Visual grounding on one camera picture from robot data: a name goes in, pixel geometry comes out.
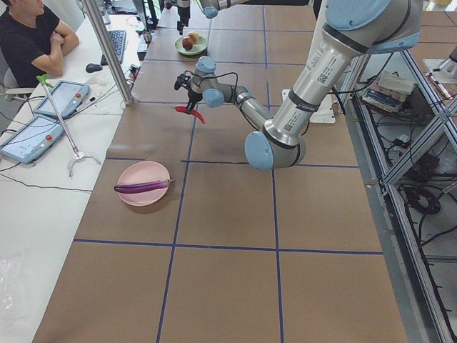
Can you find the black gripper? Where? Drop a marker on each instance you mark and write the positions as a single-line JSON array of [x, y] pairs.
[[193, 95], [183, 16]]

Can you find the seated person black shirt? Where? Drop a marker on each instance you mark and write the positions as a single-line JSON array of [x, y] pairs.
[[34, 41]]

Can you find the far teach pendant tablet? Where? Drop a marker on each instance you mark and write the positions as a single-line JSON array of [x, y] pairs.
[[67, 95]]

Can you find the stack of books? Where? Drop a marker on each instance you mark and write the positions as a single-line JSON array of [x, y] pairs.
[[388, 92]]

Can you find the near teach pendant tablet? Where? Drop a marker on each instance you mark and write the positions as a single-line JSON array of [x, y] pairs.
[[32, 140]]

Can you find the black keyboard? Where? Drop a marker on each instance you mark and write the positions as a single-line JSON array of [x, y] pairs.
[[118, 42]]

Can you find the red yellow pomegranate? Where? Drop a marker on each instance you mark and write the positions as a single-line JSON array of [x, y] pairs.
[[187, 43]]

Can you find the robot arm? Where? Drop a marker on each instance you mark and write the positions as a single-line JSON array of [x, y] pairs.
[[211, 8], [350, 29]]

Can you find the red chili pepper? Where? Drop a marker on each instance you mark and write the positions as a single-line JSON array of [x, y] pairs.
[[193, 112]]

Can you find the grabber reaching stick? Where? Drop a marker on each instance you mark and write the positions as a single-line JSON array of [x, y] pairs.
[[78, 155]]

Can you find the green plate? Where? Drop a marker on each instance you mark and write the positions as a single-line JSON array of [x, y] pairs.
[[198, 48]]

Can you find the purple eggplant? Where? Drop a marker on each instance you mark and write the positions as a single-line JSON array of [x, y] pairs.
[[142, 187]]

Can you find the pink green peach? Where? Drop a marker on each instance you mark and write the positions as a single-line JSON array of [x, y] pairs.
[[194, 36]]

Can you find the pink plate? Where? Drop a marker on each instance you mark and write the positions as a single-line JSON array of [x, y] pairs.
[[143, 171]]

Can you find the black computer mouse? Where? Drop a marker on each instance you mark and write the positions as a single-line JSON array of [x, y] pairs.
[[91, 68]]

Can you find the aluminium frame post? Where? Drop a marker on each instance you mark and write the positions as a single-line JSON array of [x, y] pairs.
[[90, 8]]

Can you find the teach pendant tablet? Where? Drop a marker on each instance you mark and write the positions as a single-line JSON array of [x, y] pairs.
[[67, 95], [32, 140]]

